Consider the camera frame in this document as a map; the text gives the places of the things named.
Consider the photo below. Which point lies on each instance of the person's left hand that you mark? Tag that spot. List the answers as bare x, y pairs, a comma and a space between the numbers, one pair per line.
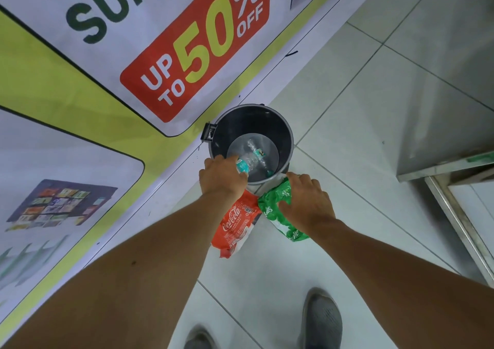
222, 177

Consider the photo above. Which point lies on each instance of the person's right hand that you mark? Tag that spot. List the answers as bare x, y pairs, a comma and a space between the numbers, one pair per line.
308, 206

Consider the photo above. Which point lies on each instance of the person's right middle finger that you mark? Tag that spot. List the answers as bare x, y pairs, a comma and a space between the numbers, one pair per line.
305, 181

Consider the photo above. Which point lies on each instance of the person's right thumb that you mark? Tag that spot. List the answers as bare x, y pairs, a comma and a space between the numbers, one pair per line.
286, 210

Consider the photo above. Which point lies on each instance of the person's left thumb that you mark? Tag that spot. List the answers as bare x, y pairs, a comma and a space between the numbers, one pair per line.
242, 177

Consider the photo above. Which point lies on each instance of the green plastic wrapper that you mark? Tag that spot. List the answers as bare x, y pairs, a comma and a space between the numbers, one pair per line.
276, 206

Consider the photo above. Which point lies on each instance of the clear bottle with teal label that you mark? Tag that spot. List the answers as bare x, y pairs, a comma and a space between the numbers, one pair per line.
243, 166

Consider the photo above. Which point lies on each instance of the red plastic wrapper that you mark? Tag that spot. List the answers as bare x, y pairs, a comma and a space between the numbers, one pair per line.
235, 227

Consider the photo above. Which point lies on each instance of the person's left forearm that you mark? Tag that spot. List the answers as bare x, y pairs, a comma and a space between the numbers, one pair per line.
135, 279

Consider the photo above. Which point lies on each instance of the person's right forearm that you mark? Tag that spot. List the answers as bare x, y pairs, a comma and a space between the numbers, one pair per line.
393, 283

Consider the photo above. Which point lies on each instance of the crushed clear plastic bottle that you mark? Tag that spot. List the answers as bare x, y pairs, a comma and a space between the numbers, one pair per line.
262, 155

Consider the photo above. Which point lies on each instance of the grey round trash bin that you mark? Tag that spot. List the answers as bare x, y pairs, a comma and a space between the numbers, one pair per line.
251, 123

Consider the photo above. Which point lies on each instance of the person's grey right shoe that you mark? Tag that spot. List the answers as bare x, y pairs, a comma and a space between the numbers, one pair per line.
321, 321

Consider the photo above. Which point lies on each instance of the person's grey shoe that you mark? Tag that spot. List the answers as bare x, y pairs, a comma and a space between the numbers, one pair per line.
321, 321
199, 340

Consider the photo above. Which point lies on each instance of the stainless steel counter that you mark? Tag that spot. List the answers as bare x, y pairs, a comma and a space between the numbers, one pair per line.
455, 167

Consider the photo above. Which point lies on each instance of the person's grey left shoe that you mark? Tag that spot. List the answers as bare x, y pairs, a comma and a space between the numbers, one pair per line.
199, 340

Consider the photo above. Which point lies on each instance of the printed promotional wall banner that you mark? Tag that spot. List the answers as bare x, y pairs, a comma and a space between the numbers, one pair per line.
96, 101

